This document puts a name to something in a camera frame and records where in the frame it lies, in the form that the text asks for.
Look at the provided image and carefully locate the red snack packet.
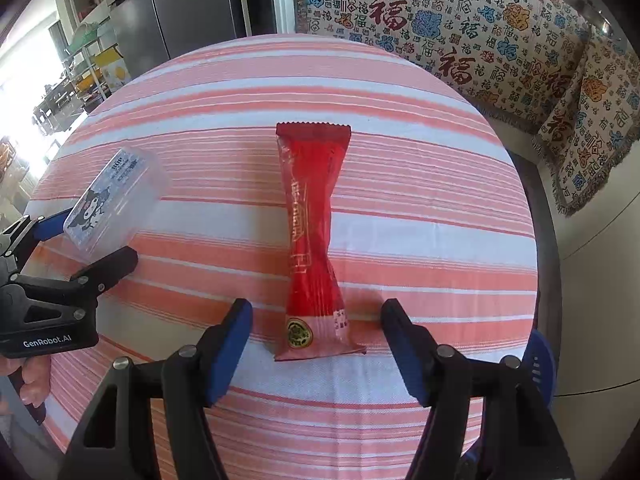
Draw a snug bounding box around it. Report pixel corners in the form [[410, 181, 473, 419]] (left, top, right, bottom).
[[273, 122, 368, 363]]

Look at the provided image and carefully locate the clear plastic box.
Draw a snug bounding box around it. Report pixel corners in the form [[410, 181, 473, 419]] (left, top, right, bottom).
[[62, 147, 171, 264]]

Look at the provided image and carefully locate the blue plastic basket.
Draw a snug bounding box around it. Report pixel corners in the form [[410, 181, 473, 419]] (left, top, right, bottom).
[[459, 328, 558, 467]]

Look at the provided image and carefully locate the round striped table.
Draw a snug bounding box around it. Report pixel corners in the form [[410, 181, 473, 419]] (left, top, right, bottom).
[[24, 33, 540, 480]]

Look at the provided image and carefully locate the large printed blanket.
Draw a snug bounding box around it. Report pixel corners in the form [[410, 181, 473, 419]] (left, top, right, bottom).
[[292, 0, 592, 127]]

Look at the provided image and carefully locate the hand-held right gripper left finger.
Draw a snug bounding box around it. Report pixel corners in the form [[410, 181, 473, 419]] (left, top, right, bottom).
[[57, 298, 254, 480]]

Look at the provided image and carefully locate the white base cabinet black countertop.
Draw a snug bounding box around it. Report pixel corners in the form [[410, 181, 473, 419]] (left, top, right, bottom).
[[537, 160, 640, 480]]

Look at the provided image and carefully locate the yellow cardboard box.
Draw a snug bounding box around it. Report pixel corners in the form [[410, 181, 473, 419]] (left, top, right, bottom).
[[94, 44, 132, 94]]

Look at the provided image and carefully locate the grey refrigerator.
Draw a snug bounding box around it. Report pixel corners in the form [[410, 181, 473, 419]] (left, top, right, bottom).
[[99, 0, 277, 94]]

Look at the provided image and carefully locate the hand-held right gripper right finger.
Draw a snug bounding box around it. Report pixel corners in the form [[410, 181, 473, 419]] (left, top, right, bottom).
[[381, 298, 576, 480]]

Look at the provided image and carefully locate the small printed blanket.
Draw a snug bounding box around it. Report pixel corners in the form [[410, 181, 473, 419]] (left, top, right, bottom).
[[532, 35, 640, 219]]

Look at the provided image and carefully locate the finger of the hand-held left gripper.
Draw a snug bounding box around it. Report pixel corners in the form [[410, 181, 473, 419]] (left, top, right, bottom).
[[72, 245, 139, 296], [0, 212, 72, 261]]

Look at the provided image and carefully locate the person's left hand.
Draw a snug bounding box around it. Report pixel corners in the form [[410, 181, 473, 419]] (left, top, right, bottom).
[[0, 354, 53, 411]]

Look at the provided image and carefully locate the dark dining table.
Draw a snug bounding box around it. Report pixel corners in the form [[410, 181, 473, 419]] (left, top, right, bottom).
[[32, 82, 77, 137]]

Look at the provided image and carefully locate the green storage rack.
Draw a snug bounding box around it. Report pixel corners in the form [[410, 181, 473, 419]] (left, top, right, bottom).
[[64, 22, 114, 106]]

